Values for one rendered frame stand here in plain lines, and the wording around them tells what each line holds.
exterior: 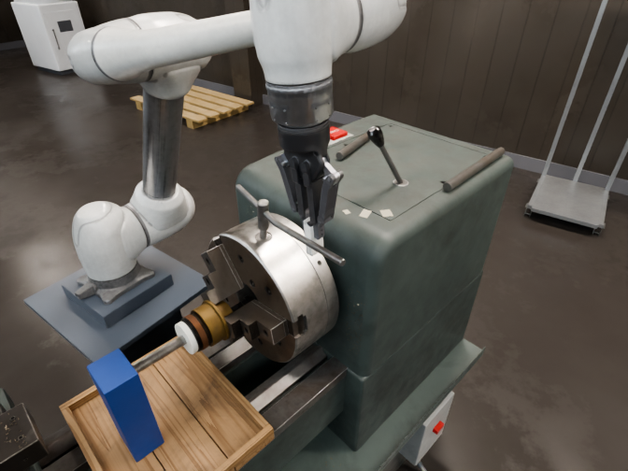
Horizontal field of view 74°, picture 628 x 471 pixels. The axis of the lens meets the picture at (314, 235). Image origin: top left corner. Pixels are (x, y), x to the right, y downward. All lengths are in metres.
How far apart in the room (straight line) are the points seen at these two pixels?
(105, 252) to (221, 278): 0.57
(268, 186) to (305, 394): 0.49
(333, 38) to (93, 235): 0.99
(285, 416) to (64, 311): 0.86
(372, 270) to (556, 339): 1.88
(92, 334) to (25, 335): 1.32
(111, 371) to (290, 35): 0.62
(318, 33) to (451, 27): 3.76
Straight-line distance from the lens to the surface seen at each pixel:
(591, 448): 2.26
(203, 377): 1.07
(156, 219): 1.41
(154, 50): 0.82
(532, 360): 2.45
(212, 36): 0.79
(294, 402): 1.02
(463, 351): 1.61
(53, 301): 1.64
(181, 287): 1.52
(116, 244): 1.39
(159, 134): 1.21
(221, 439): 0.97
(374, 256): 0.81
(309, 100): 0.56
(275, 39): 0.54
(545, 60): 4.11
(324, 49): 0.56
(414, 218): 0.89
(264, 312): 0.86
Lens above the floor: 1.72
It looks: 35 degrees down
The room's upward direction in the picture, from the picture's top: straight up
